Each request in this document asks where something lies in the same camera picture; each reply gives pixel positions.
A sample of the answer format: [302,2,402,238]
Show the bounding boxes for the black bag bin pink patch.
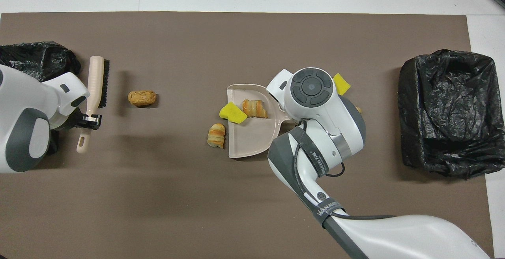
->
[0,41,81,158]

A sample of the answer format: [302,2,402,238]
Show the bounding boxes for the beige plastic dustpan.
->
[226,84,294,159]

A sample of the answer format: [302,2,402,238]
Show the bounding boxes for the brown bread roll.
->
[128,90,157,107]

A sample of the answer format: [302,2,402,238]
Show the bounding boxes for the yellow sponge piece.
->
[333,73,351,96]

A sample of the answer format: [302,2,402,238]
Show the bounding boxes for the brown table mat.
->
[0,12,496,259]

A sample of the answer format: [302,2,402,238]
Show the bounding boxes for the beige brush black bristles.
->
[76,56,110,155]

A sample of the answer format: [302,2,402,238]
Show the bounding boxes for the yellow sponge green backed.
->
[219,102,248,124]

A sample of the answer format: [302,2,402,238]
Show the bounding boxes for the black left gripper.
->
[61,107,103,130]

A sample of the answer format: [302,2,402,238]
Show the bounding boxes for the black bag lined bin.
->
[398,49,505,180]

